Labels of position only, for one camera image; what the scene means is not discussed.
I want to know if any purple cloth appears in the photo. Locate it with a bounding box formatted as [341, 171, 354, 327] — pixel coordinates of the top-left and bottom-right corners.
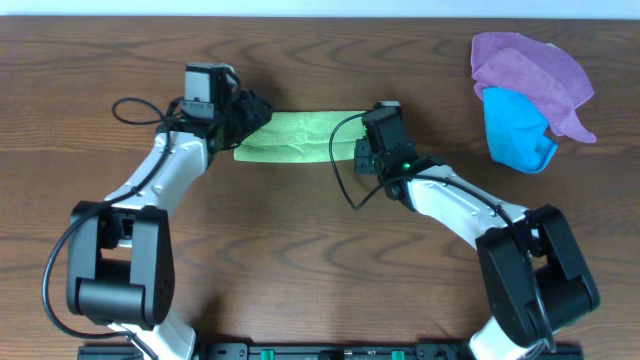
[470, 32, 596, 144]

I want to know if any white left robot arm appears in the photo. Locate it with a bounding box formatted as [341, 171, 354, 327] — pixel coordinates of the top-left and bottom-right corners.
[65, 90, 273, 359]

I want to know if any black right camera cable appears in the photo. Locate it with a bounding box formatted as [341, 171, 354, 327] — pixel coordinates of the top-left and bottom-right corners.
[328, 111, 556, 351]

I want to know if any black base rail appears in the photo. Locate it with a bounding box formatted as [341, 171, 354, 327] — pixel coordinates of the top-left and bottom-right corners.
[77, 342, 584, 360]

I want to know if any green cloth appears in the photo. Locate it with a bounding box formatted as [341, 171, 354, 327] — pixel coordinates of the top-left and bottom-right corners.
[234, 111, 360, 163]

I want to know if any black camera cable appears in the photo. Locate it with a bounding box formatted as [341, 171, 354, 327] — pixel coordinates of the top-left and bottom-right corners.
[41, 96, 184, 360]
[328, 111, 556, 351]

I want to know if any blue cloth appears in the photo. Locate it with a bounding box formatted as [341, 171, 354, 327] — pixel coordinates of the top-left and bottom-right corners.
[482, 87, 558, 174]

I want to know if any black left camera cable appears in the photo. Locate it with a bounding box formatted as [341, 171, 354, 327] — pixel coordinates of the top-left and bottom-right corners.
[41, 96, 184, 360]

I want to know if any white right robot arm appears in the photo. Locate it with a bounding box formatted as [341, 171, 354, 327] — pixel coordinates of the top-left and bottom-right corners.
[354, 138, 600, 359]

